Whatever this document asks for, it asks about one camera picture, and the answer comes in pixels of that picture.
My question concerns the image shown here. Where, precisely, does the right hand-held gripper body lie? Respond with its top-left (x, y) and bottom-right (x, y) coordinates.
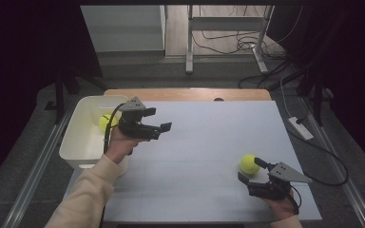
top-left (247, 161), bottom-right (314, 201)

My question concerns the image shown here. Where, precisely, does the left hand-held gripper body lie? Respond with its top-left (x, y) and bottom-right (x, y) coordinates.
top-left (117, 97), bottom-right (163, 142)

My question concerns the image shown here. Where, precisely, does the yellow tennis ball black print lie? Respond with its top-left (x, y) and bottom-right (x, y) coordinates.
top-left (240, 153), bottom-right (261, 176)

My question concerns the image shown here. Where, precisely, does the plain yellow tennis ball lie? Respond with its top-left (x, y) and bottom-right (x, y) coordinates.
top-left (98, 113), bottom-right (119, 133)

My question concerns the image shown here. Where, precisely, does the white plastic bin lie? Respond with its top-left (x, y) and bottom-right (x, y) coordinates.
top-left (58, 94), bottom-right (131, 171)

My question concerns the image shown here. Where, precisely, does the person's right hand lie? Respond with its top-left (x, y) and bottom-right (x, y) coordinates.
top-left (263, 191), bottom-right (300, 220)

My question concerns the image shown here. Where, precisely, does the person's left hand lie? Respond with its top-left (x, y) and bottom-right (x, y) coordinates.
top-left (104, 126), bottom-right (141, 165)

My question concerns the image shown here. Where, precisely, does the wooden table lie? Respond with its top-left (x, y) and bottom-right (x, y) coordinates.
top-left (103, 88), bottom-right (273, 103)

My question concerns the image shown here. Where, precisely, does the white table mat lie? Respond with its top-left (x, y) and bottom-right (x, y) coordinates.
top-left (65, 100), bottom-right (323, 223)

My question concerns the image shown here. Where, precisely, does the white power strip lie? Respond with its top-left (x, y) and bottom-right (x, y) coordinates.
top-left (287, 116), bottom-right (315, 142)

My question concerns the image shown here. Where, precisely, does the black stand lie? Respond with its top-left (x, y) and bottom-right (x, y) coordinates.
top-left (44, 61), bottom-right (109, 125)
top-left (267, 47), bottom-right (335, 128)

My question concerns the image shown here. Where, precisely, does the white cabinet panel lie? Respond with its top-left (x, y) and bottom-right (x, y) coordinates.
top-left (80, 4), bottom-right (167, 53)

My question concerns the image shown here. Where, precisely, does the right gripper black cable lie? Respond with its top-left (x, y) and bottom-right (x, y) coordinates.
top-left (288, 185), bottom-right (303, 215)

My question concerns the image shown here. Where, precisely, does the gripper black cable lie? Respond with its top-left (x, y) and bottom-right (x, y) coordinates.
top-left (288, 185), bottom-right (303, 215)
top-left (102, 103), bottom-right (126, 155)

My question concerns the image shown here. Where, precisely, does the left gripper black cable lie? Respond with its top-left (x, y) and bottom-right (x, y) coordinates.
top-left (102, 103), bottom-right (126, 155)

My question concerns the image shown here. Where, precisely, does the black power strip cable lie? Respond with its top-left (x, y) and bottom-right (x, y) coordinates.
top-left (285, 126), bottom-right (350, 187)

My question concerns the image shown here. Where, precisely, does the aluminium floor rail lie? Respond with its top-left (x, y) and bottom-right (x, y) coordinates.
top-left (1, 103), bottom-right (75, 228)
top-left (298, 94), bottom-right (365, 228)

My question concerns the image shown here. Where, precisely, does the tangle of floor cables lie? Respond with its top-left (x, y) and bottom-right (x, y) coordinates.
top-left (191, 5), bottom-right (305, 90)

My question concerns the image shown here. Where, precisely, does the white metal desk frame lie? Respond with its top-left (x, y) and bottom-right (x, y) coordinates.
top-left (184, 4), bottom-right (276, 76)

